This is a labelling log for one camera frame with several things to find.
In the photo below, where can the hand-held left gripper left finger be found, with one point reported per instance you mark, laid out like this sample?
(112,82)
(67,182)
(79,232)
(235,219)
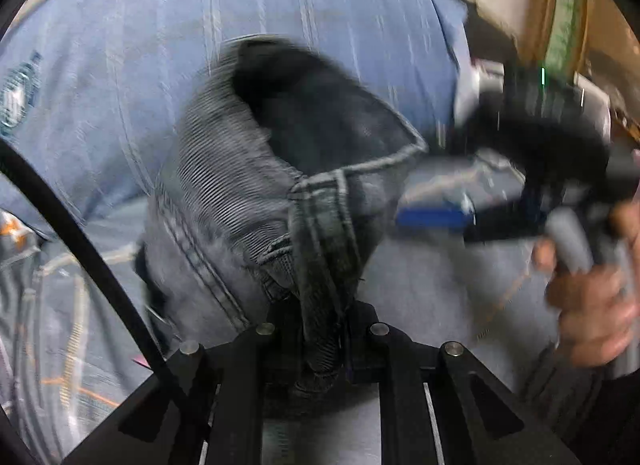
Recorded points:
(250,360)

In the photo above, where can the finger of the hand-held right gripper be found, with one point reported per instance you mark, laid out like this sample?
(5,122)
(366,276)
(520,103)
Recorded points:
(485,157)
(430,220)

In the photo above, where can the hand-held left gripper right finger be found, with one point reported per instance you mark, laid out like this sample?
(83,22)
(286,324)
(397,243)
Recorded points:
(400,370)

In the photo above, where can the grey denim pants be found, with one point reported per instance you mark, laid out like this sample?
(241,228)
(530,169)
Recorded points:
(225,195)

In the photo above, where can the person's right forearm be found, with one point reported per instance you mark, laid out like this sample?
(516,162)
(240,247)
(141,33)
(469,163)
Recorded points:
(565,395)

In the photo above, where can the person's right hand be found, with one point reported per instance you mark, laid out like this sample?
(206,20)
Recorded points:
(590,310)

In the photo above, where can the white paper bag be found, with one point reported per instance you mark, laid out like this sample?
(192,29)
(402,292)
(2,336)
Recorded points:
(470,95)

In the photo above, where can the black chair back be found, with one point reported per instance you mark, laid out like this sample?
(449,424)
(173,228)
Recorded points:
(487,40)

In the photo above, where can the gold framed green panel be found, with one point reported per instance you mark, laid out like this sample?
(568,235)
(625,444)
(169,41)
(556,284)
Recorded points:
(565,10)

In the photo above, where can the blue plaid quilt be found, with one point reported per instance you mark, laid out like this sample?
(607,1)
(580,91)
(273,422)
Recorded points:
(125,70)

